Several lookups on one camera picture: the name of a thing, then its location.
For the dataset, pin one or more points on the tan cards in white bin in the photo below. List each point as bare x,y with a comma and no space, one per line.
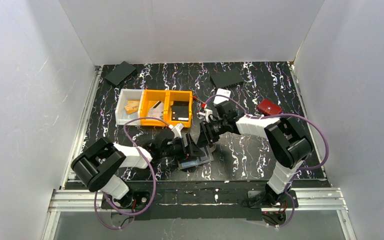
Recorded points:
132,106

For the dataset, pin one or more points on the red card holder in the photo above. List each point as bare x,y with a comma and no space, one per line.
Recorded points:
268,108

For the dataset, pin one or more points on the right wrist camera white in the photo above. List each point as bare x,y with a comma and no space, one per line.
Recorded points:
205,113

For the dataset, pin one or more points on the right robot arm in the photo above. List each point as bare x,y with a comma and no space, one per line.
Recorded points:
289,142

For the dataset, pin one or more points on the black cards in orange bin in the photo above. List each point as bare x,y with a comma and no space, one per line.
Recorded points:
180,111

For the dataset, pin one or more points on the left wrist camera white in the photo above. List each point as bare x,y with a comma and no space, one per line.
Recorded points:
177,128

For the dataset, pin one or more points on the black card case far centre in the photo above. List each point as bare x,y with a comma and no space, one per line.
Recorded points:
226,79

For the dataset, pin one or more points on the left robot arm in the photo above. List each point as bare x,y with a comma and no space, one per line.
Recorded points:
96,166

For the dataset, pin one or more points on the silver cards in orange bin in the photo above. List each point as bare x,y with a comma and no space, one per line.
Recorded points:
156,111

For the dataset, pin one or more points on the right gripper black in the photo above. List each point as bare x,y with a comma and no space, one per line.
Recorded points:
208,129

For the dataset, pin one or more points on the grey card holder blue inside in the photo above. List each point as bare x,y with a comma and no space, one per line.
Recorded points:
197,161

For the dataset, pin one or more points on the black card case far left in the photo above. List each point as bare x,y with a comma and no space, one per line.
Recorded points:
120,73

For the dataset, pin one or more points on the red handled small tool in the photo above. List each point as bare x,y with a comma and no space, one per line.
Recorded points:
197,99

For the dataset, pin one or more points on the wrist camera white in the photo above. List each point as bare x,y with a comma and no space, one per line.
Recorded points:
205,113
177,128

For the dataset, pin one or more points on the white plastic bin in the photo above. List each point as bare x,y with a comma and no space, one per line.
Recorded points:
121,116

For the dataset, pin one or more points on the white card holder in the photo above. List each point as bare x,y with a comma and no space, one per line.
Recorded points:
222,95

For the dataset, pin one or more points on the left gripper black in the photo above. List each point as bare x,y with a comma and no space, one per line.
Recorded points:
188,149

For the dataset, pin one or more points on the orange double bin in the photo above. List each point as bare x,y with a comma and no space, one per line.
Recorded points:
151,96

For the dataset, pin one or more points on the black card case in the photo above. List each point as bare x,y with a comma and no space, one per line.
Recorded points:
226,79
120,73

